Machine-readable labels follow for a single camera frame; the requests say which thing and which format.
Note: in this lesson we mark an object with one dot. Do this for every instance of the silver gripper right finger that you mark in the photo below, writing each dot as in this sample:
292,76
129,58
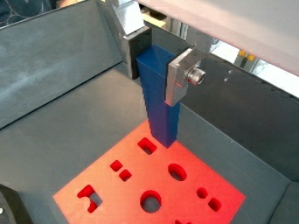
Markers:
183,69

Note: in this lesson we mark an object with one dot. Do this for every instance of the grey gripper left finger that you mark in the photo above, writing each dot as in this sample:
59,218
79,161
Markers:
133,36

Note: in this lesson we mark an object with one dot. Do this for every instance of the blue rectangular block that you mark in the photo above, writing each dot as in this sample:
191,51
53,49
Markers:
163,116

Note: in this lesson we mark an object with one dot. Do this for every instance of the red shape sorter block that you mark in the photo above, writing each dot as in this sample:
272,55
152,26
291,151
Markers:
143,183

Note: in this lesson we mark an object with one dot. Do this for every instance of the black curved holder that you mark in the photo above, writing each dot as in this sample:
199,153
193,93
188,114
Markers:
12,210

